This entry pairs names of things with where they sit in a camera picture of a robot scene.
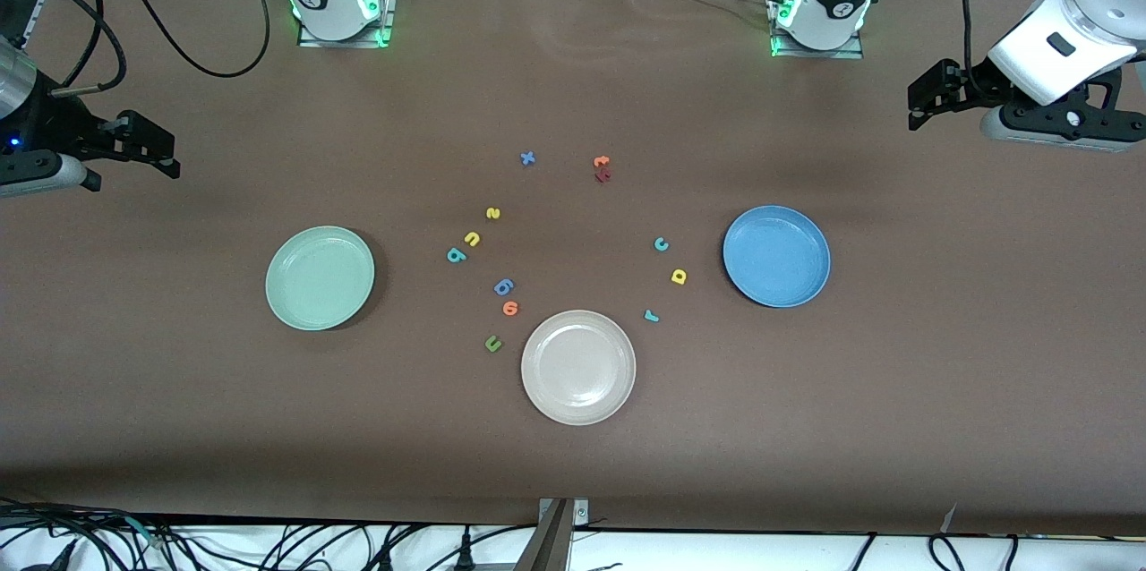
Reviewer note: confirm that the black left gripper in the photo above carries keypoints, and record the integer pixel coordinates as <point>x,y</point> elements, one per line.
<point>978,80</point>

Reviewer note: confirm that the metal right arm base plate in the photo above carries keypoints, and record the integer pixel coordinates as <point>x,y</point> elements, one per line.
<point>345,43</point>

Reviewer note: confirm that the aluminium frame rail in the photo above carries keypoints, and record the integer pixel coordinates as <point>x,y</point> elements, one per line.
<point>36,9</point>

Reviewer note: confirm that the brown table cover sheet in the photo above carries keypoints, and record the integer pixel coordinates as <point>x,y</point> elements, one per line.
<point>573,88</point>

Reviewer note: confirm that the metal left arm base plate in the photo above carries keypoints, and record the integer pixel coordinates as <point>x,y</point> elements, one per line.
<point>819,55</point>

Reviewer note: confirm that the green foam letter u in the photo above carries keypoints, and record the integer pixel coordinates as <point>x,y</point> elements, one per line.
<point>489,345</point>

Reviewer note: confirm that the blue plate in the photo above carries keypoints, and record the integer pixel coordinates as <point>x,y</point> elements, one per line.
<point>776,256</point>

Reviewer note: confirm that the blue foam digit 6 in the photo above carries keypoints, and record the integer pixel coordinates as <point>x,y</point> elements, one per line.
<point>499,290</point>

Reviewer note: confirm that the yellow foam letter u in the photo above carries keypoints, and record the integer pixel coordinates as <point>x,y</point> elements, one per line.
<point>474,240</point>

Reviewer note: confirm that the metal table edge bracket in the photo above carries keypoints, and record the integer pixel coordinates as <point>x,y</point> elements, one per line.
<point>562,535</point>

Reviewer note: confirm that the green plate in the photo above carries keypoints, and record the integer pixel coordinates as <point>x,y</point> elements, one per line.
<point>320,278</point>

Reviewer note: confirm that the teal foam letter b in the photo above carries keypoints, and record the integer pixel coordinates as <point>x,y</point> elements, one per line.
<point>451,254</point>

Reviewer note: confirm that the beige plate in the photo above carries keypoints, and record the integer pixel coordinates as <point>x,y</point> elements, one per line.
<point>578,367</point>

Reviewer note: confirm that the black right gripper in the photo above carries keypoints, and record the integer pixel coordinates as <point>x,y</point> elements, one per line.
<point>55,125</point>

